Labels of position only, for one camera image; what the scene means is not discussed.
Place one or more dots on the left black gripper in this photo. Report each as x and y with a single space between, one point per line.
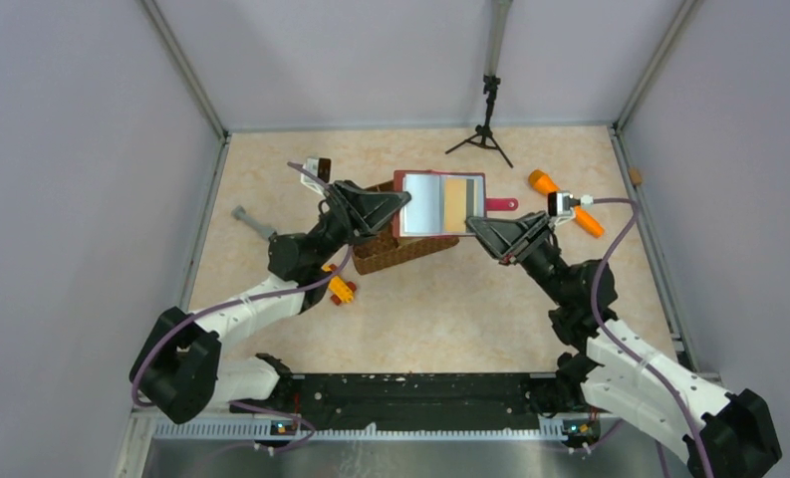
342 208

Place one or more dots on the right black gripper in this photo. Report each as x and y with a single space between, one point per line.
536 237

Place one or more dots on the gold striped credit card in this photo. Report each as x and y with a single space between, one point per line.
460 200

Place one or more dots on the red leather card holder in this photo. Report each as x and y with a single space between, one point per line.
422 216

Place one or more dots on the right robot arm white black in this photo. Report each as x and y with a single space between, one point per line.
714 432

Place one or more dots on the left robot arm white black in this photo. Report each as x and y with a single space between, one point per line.
177 368

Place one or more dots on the brown wicker divided basket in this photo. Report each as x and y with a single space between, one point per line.
388 250

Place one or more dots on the orange toy car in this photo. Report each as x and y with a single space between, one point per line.
341 291

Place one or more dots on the black tripod stand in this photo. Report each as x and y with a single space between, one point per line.
483 136

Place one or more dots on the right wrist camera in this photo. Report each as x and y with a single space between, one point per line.
564 207

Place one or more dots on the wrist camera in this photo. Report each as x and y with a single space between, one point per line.
319 169
564 207

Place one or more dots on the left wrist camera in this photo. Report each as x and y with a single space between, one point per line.
319 169

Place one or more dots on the small brown wall block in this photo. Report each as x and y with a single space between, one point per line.
635 176

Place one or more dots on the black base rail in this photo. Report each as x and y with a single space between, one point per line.
435 404

